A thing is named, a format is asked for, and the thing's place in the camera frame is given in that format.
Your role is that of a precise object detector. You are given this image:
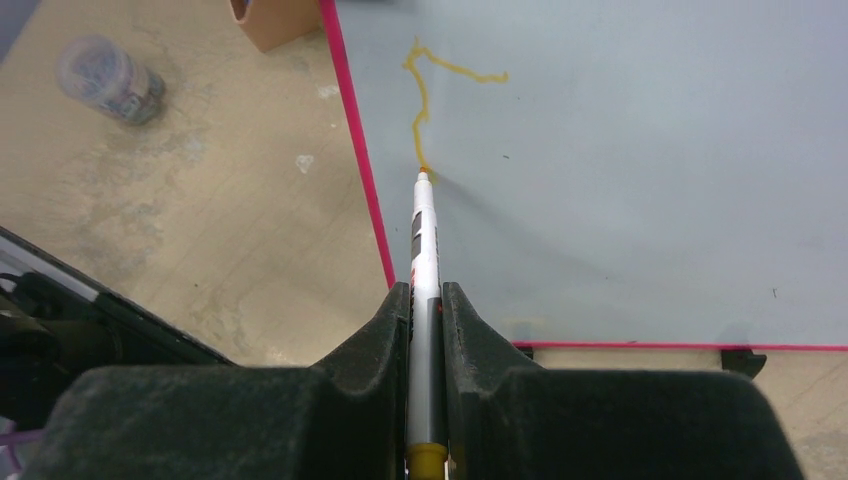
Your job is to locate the pink framed whiteboard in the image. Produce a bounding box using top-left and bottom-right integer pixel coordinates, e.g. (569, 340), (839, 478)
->
(320, 1), (847, 350)

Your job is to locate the orange plastic file organizer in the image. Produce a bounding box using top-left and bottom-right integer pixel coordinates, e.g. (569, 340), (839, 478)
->
(230, 0), (322, 52)

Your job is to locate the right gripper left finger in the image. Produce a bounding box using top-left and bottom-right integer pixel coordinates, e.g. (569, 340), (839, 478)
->
(23, 283), (410, 479)

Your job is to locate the whiteboard wire stand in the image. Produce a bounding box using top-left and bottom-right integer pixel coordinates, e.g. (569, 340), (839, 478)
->
(516, 345), (767, 379)

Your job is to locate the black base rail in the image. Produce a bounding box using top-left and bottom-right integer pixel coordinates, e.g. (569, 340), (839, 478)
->
(1, 229), (230, 430)

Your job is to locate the clear plastic jar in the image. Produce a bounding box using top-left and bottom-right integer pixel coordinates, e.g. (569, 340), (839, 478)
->
(55, 35), (166, 125)

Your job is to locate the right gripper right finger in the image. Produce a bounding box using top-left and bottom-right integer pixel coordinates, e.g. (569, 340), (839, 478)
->
(442, 282), (802, 479)

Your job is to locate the white marker pen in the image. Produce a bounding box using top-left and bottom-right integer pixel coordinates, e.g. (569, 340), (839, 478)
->
(407, 169), (448, 447)

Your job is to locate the yellow marker cap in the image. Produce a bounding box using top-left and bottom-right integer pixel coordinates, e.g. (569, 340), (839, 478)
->
(406, 443), (448, 480)

